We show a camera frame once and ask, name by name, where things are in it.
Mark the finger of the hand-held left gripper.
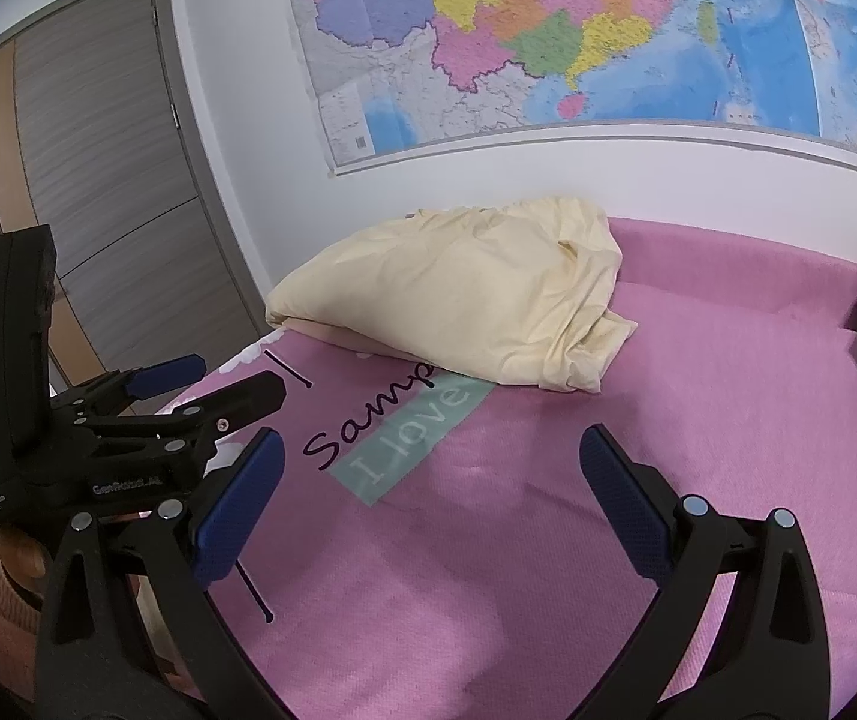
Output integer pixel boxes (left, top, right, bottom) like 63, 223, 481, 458
49, 355, 206, 417
79, 373, 287, 451

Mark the person's left hand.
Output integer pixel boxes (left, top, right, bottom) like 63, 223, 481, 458
0, 529, 55, 597

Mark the pink printed blanket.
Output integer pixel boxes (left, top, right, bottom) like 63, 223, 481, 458
151, 217, 857, 720

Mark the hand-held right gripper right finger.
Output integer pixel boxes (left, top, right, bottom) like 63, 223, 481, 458
570, 424, 830, 720

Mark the cream garment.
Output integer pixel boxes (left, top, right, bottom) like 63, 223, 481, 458
264, 196, 639, 395

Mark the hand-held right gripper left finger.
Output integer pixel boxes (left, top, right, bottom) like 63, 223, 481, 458
34, 427, 294, 720

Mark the colourful wall map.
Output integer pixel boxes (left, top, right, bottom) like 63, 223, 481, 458
276, 0, 857, 188

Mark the grey wooden door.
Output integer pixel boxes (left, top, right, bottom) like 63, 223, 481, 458
0, 0, 272, 421

